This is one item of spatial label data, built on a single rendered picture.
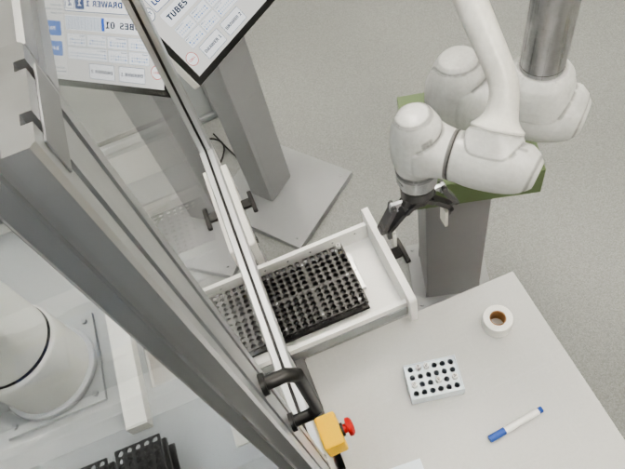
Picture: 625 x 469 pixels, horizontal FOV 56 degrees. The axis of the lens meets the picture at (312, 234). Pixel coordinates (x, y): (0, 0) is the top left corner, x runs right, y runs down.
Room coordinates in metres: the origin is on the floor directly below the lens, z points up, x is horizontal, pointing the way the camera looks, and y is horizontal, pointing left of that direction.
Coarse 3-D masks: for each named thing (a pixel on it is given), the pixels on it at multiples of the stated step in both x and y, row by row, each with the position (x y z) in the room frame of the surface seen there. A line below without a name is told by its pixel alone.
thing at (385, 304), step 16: (320, 240) 0.81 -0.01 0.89; (336, 240) 0.81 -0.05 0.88; (352, 240) 0.81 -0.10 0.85; (368, 240) 0.80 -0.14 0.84; (288, 256) 0.80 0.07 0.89; (304, 256) 0.80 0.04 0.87; (320, 256) 0.80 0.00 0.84; (352, 256) 0.77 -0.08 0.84; (368, 256) 0.76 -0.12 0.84; (368, 272) 0.71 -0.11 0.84; (384, 272) 0.70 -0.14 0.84; (368, 288) 0.67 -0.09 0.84; (384, 288) 0.66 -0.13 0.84; (384, 304) 0.61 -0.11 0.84; (400, 304) 0.58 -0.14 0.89; (352, 320) 0.57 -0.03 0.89; (368, 320) 0.57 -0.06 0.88; (384, 320) 0.57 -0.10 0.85; (304, 336) 0.60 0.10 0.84; (320, 336) 0.56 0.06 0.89; (336, 336) 0.56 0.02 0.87; (352, 336) 0.56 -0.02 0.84; (304, 352) 0.55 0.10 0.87
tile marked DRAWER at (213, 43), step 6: (216, 30) 1.58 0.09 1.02; (210, 36) 1.56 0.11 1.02; (216, 36) 1.57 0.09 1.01; (222, 36) 1.57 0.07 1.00; (204, 42) 1.54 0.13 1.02; (210, 42) 1.55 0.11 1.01; (216, 42) 1.55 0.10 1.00; (222, 42) 1.56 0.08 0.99; (204, 48) 1.53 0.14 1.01; (210, 48) 1.53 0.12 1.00; (216, 48) 1.54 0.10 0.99; (210, 54) 1.52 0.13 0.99
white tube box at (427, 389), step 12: (432, 360) 0.46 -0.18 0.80; (444, 360) 0.45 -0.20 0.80; (456, 360) 0.44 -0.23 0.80; (408, 372) 0.45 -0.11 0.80; (420, 372) 0.44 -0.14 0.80; (432, 372) 0.43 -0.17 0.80; (444, 372) 0.43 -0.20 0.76; (456, 372) 0.41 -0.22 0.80; (408, 384) 0.42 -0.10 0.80; (420, 384) 0.42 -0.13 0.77; (432, 384) 0.40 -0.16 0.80; (444, 384) 0.40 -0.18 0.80; (456, 384) 0.39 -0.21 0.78; (420, 396) 0.39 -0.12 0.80; (432, 396) 0.38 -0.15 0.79; (444, 396) 0.38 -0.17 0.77
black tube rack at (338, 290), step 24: (312, 264) 0.75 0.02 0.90; (336, 264) 0.73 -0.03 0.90; (288, 288) 0.71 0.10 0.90; (312, 288) 0.68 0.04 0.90; (336, 288) 0.67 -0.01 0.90; (288, 312) 0.64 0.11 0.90; (312, 312) 0.62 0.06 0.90; (336, 312) 0.62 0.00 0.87; (360, 312) 0.60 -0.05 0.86; (288, 336) 0.60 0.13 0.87
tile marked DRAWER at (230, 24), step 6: (234, 12) 1.65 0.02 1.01; (240, 12) 1.65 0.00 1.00; (228, 18) 1.63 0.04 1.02; (234, 18) 1.63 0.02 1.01; (240, 18) 1.64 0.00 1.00; (222, 24) 1.60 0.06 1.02; (228, 24) 1.61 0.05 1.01; (234, 24) 1.61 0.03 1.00; (240, 24) 1.62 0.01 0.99; (228, 30) 1.59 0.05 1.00; (234, 30) 1.60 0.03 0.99
